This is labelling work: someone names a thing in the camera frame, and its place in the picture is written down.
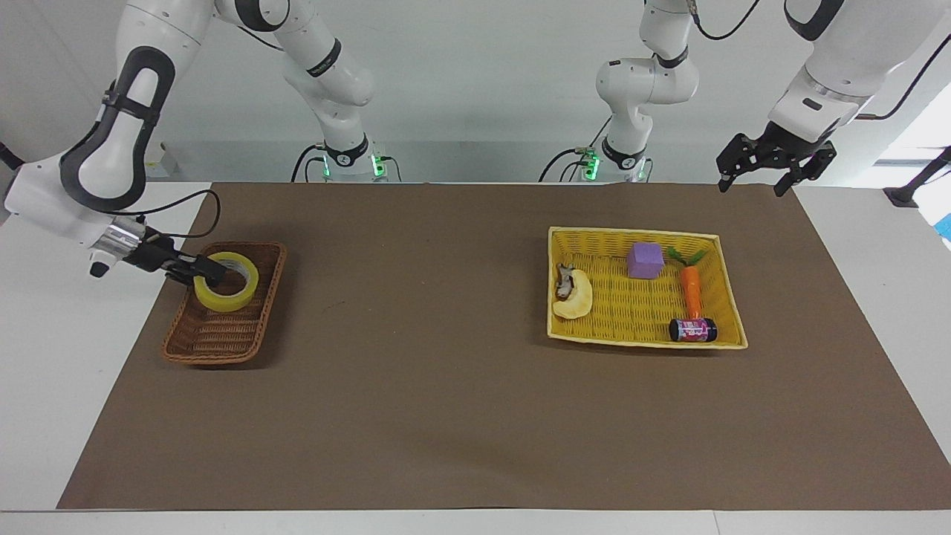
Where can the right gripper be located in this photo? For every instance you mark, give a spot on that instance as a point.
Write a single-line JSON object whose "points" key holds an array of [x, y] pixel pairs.
{"points": [[151, 253]]}

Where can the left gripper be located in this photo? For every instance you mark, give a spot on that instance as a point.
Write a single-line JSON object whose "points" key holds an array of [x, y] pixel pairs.
{"points": [[789, 143]]}

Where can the yellow tape roll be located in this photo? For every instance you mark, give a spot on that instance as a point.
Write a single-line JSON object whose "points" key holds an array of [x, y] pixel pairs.
{"points": [[232, 296]]}

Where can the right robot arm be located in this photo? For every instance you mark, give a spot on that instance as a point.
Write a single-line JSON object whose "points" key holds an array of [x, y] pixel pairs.
{"points": [[111, 160]]}

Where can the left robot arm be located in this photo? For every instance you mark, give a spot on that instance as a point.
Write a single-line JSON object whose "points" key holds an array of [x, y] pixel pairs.
{"points": [[654, 78]]}

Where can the brown wicker basket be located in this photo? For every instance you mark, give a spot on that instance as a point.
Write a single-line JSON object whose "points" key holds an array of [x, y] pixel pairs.
{"points": [[223, 334]]}

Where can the yellow woven basket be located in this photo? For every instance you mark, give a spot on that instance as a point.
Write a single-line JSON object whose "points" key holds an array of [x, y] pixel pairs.
{"points": [[631, 308]]}

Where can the black stand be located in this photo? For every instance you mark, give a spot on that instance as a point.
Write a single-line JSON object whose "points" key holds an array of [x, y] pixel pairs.
{"points": [[917, 182]]}

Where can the orange toy carrot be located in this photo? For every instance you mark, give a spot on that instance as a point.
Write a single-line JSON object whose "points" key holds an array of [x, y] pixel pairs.
{"points": [[692, 291]]}

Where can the purple foam cube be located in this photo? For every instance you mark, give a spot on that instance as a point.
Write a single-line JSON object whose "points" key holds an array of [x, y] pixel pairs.
{"points": [[645, 261]]}

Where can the small dark can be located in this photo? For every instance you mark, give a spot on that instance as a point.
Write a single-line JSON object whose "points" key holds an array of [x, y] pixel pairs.
{"points": [[693, 330]]}

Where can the pale yellow toy banana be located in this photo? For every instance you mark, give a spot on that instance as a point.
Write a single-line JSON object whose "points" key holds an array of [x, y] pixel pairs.
{"points": [[576, 299]]}

